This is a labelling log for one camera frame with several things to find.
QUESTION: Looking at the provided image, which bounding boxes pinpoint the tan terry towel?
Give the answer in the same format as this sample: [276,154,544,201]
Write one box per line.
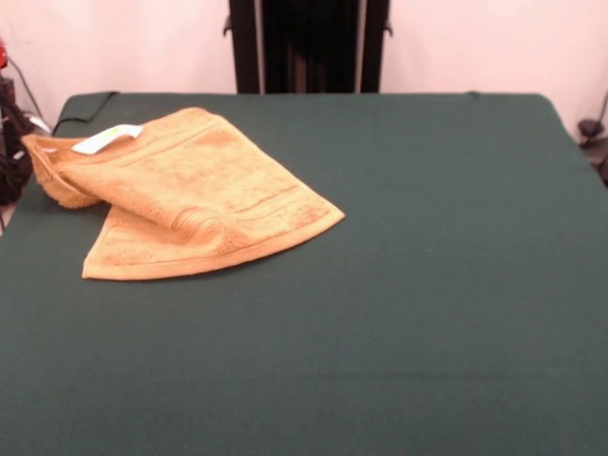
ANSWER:
[21,106,347,281]

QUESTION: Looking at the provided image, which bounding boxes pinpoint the dark green table cloth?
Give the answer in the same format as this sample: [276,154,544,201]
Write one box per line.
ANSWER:
[0,90,608,456]

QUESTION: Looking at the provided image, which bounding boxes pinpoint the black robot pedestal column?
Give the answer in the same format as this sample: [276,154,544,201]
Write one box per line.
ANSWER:
[222,0,395,95]

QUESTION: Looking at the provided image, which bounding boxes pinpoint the black cable heap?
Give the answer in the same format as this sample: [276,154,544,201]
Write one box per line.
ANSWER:
[0,111,53,206]

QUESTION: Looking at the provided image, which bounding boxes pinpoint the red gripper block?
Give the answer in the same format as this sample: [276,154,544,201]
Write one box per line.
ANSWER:
[0,40,30,142]

